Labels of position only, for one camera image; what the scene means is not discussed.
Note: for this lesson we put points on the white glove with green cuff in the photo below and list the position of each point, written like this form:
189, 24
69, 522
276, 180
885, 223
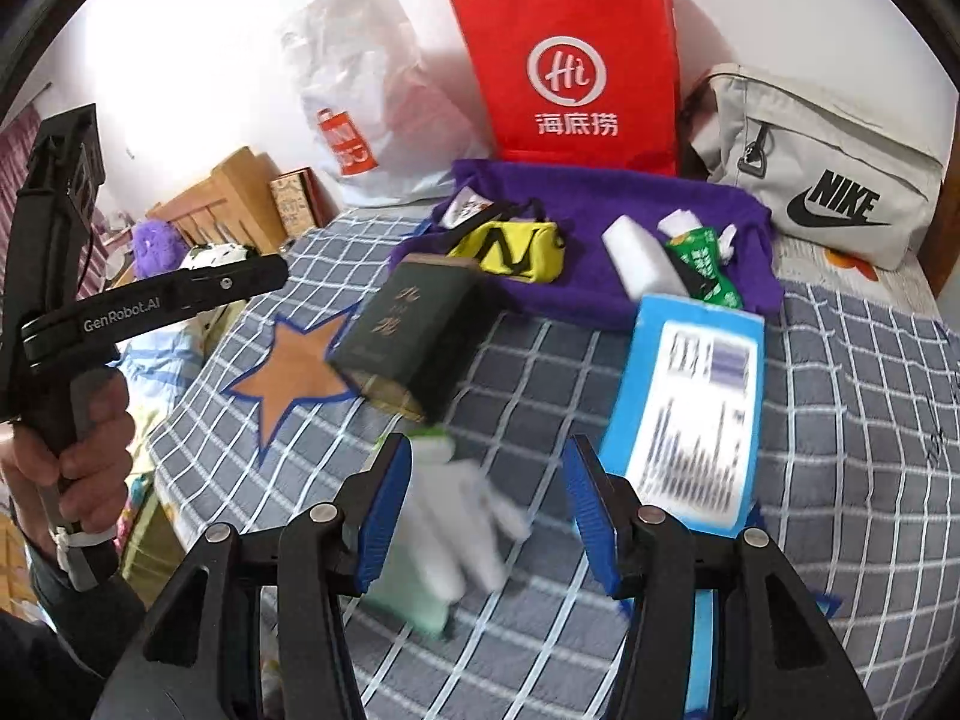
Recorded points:
445, 541

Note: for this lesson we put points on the grey checked tablecloth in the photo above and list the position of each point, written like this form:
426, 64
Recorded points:
857, 481

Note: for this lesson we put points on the white tissue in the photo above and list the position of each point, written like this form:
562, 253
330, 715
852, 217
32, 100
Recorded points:
682, 221

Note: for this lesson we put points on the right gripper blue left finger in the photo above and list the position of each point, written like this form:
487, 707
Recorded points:
381, 494

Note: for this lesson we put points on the purple plush toy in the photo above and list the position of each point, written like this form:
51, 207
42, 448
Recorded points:
158, 248

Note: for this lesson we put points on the yellow mesh pouch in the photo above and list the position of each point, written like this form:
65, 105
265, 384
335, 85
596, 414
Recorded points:
511, 240

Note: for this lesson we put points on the brown patterned gift box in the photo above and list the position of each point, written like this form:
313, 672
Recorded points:
301, 203

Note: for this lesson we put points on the wooden headboard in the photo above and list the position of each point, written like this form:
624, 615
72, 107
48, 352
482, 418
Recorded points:
232, 205

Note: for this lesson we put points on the green snack packet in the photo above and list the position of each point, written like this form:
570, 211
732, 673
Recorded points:
695, 257

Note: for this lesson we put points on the brown felt star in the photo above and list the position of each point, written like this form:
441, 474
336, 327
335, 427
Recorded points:
295, 371

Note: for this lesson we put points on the red white small packet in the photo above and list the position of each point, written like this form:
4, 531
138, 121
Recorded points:
463, 206

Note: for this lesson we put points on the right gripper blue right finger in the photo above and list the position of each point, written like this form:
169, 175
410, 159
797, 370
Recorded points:
602, 517

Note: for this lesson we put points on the blue tissue pack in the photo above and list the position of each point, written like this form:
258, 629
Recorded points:
685, 426

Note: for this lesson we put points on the person's left hand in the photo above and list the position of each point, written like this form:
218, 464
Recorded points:
96, 469

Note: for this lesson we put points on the blue felt star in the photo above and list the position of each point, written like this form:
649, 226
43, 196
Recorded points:
758, 637

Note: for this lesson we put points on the dark green tea tin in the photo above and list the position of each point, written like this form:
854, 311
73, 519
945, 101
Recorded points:
414, 337

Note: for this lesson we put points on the white Miniso plastic bag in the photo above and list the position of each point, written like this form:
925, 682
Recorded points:
388, 131

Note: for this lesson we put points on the grey Nike waist bag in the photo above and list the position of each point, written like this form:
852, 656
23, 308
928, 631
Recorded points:
830, 171

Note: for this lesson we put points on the red paper shopping bag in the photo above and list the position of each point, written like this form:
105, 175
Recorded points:
593, 83

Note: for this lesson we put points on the white spotted plush toy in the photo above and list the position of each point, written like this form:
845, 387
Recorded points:
215, 255

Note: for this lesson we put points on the brown wooden door frame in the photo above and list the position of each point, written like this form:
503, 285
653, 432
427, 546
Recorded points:
939, 250

